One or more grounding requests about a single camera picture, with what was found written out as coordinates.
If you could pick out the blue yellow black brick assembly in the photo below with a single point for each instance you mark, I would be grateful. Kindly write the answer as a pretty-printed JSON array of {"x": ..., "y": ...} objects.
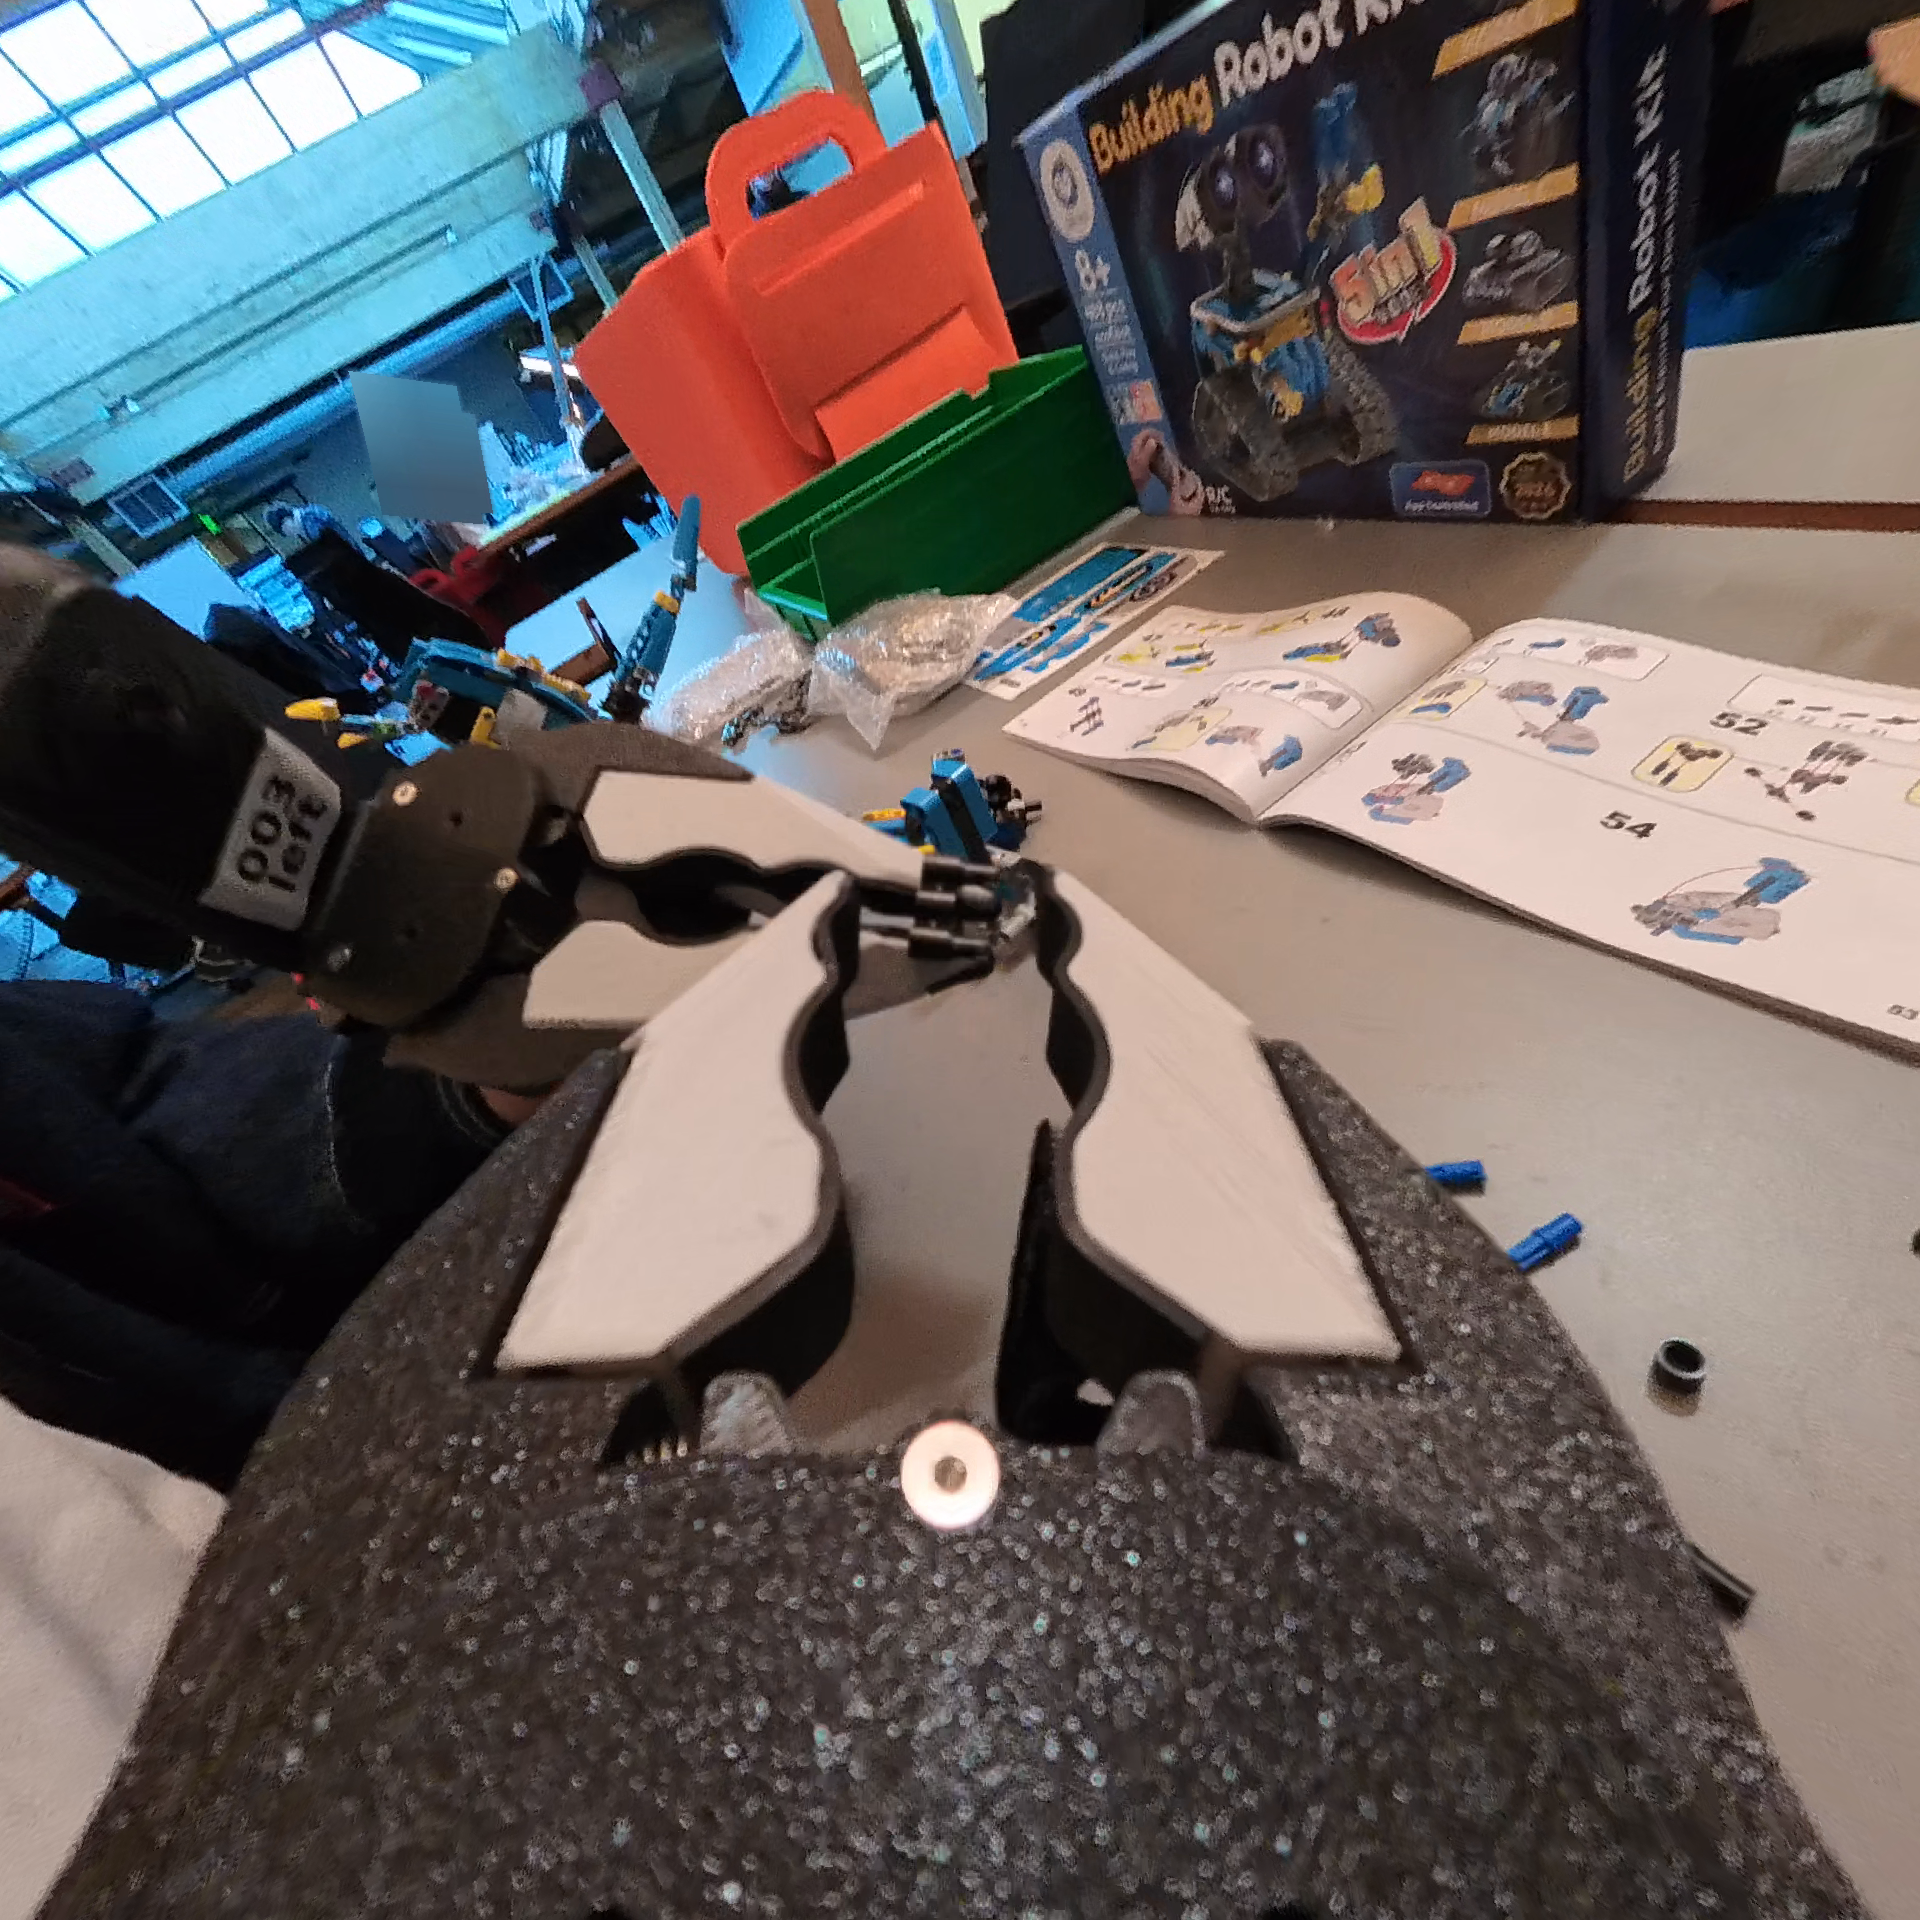
[{"x": 960, "y": 804}]

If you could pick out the blue sticker sheet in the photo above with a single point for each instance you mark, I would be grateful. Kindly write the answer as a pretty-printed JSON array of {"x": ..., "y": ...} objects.
[{"x": 1079, "y": 616}]

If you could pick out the black round brick bush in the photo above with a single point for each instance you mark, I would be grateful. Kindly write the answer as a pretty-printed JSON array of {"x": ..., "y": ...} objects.
[{"x": 1680, "y": 1368}]

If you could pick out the small clear plastic bag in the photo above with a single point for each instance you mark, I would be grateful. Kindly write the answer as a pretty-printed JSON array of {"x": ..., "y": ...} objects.
[{"x": 735, "y": 691}]

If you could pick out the blue tracked toy robot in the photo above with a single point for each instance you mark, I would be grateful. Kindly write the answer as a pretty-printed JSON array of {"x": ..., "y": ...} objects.
[{"x": 494, "y": 699}]

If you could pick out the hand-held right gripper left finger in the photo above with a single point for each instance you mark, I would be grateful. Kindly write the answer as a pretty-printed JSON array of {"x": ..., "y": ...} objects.
[{"x": 690, "y": 1184}]

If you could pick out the robot kit box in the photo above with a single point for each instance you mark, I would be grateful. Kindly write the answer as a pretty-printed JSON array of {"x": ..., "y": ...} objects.
[{"x": 1349, "y": 255}]

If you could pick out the large clear plastic bag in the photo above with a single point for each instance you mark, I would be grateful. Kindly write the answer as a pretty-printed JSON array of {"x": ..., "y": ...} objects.
[{"x": 902, "y": 652}]

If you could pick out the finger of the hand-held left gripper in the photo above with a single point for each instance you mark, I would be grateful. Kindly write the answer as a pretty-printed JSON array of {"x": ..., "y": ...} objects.
[
  {"x": 629, "y": 983},
  {"x": 704, "y": 819}
]

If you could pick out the small blue brick pin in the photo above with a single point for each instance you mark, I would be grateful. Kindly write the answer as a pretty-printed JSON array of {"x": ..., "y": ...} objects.
[
  {"x": 1454, "y": 1174},
  {"x": 1545, "y": 1243}
]

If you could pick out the orange felt bag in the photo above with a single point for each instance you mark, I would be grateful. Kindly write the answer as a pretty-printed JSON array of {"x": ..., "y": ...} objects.
[{"x": 809, "y": 347}]

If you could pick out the green plastic bin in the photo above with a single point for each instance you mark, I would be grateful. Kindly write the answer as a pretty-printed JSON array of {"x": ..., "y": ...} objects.
[{"x": 944, "y": 510}]

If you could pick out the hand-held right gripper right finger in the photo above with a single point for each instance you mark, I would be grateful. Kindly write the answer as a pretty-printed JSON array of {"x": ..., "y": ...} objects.
[{"x": 1214, "y": 1184}]

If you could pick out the person's white shirt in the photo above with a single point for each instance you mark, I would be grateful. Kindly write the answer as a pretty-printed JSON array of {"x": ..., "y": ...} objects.
[{"x": 90, "y": 1651}]

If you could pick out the instruction booklet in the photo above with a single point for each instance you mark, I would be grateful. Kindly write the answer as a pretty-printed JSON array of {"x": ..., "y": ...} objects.
[{"x": 1500, "y": 797}]

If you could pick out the person's left forearm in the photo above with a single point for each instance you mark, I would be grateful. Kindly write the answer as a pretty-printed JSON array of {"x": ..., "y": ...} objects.
[{"x": 194, "y": 1201}]

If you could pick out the grey desk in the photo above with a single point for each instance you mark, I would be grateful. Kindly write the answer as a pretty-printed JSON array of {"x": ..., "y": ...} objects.
[{"x": 1575, "y": 1126}]

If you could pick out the small black brick pin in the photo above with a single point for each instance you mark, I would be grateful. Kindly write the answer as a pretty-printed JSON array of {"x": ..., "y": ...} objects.
[{"x": 1724, "y": 1580}]

